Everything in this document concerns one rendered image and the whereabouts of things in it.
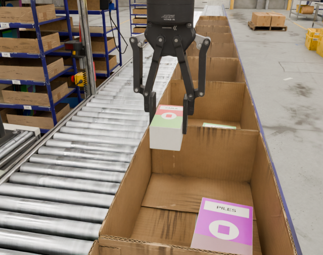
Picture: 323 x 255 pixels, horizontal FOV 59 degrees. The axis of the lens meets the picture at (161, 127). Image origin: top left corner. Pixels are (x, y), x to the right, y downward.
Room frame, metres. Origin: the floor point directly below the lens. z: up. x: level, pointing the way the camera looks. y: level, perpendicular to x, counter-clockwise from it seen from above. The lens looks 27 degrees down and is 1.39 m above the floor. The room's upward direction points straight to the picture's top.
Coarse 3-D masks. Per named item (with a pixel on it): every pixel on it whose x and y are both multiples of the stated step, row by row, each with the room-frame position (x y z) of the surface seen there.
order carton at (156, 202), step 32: (192, 128) 0.67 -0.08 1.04; (224, 128) 0.66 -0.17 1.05; (160, 160) 0.68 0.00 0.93; (192, 160) 0.67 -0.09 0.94; (224, 160) 0.65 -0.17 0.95; (256, 160) 0.61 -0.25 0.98; (128, 192) 0.47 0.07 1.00; (160, 192) 0.60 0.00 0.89; (192, 192) 0.60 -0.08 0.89; (224, 192) 0.60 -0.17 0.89; (256, 192) 0.55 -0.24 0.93; (128, 224) 0.45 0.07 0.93; (160, 224) 0.49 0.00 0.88; (192, 224) 0.49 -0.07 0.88; (256, 224) 0.49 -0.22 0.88; (288, 224) 0.33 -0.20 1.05
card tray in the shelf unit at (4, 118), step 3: (0, 108) 2.42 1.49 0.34; (3, 108) 2.42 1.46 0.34; (6, 108) 2.21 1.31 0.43; (9, 108) 2.25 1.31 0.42; (12, 108) 2.28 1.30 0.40; (0, 111) 2.14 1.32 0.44; (3, 111) 2.17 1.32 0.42; (6, 111) 2.20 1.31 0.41; (9, 111) 2.24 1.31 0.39; (3, 114) 2.16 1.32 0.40; (6, 114) 2.20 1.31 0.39; (3, 117) 2.15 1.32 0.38; (6, 117) 2.19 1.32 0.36; (3, 120) 2.15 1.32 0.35
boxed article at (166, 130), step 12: (168, 108) 0.52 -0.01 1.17; (180, 108) 0.52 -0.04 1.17; (156, 120) 0.46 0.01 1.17; (168, 120) 0.46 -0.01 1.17; (180, 120) 0.46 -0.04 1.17; (156, 132) 0.44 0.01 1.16; (168, 132) 0.44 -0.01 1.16; (180, 132) 0.43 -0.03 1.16; (156, 144) 0.44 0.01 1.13; (168, 144) 0.44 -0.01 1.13; (180, 144) 0.44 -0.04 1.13
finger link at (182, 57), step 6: (174, 36) 0.47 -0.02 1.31; (174, 42) 0.47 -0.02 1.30; (180, 42) 0.46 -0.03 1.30; (174, 48) 0.47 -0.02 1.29; (180, 48) 0.47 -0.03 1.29; (180, 54) 0.47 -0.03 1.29; (186, 54) 0.49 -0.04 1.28; (180, 60) 0.47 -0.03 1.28; (186, 60) 0.48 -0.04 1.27; (180, 66) 0.47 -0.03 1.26; (186, 66) 0.47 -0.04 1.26; (186, 72) 0.47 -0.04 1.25; (186, 78) 0.47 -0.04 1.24; (186, 84) 0.47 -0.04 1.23; (192, 84) 0.48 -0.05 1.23; (186, 90) 0.47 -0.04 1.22; (192, 90) 0.47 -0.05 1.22; (192, 96) 0.47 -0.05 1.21
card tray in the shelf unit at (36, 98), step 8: (56, 80) 2.33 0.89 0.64; (8, 88) 2.17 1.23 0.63; (40, 88) 2.36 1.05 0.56; (56, 88) 2.14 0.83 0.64; (64, 88) 2.25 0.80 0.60; (8, 96) 2.08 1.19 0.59; (16, 96) 2.07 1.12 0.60; (24, 96) 2.05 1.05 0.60; (32, 96) 2.04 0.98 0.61; (40, 96) 2.03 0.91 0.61; (48, 96) 2.02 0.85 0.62; (56, 96) 2.12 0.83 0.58; (32, 104) 2.04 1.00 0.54; (40, 104) 2.03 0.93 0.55; (48, 104) 2.02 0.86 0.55
